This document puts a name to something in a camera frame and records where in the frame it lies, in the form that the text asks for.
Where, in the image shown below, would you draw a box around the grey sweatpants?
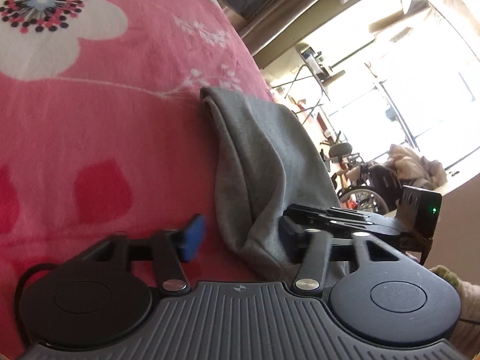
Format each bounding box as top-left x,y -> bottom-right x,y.
200,87 -> 339,284

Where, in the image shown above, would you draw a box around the person green sleeve forearm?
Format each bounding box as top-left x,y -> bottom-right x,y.
431,265 -> 479,359

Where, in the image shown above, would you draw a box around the folding table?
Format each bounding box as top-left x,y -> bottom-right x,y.
269,42 -> 346,131

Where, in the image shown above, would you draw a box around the wheelchair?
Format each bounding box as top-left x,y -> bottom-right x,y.
320,142 -> 402,215

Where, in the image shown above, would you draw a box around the laundry pile on wheelchair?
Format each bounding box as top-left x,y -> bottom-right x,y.
384,144 -> 448,190

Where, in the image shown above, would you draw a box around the pink floral blanket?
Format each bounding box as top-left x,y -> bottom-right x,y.
1,0 -> 269,359

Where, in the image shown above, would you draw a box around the beige curtain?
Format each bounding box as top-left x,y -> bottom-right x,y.
239,0 -> 319,55

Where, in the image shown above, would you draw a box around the olive cabinet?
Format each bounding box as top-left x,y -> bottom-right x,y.
252,0 -> 404,70

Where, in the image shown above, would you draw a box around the black cable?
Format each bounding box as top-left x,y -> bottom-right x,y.
14,262 -> 57,350

